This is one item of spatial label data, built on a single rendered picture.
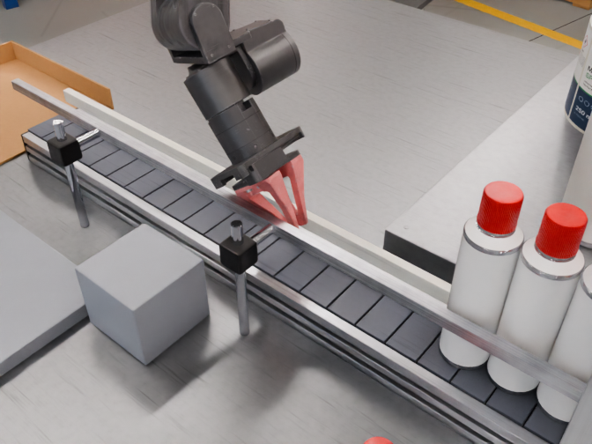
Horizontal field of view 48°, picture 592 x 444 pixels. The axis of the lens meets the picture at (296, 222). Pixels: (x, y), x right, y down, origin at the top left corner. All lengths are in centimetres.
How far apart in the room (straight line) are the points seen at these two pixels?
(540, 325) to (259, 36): 41
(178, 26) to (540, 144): 58
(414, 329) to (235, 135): 28
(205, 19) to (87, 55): 75
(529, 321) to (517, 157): 43
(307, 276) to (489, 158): 36
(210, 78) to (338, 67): 63
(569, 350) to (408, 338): 17
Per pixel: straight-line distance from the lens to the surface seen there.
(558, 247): 57
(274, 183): 70
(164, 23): 71
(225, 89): 71
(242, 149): 71
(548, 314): 61
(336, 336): 73
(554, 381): 61
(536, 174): 98
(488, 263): 59
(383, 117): 115
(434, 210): 87
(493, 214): 57
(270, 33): 75
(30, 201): 102
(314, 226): 79
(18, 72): 138
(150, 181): 92
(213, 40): 69
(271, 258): 79
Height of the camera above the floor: 142
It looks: 40 degrees down
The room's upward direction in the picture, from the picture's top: straight up
